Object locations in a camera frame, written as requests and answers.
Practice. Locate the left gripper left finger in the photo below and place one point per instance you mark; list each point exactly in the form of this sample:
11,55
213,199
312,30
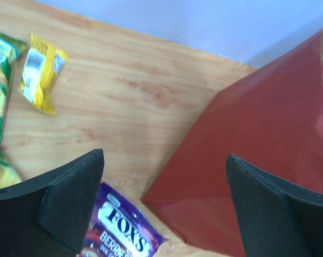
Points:
48,215

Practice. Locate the red brown paper bag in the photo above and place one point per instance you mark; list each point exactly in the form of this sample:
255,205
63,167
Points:
273,119

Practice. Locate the green Fox's candy packet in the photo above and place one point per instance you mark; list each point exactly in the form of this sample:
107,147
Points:
10,50

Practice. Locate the red snack packet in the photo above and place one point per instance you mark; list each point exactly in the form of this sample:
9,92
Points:
117,228

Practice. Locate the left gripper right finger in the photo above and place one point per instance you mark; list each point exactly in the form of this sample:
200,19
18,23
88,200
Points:
275,217

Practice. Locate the yellow snack packet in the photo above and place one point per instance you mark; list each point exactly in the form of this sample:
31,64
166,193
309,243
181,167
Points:
43,64

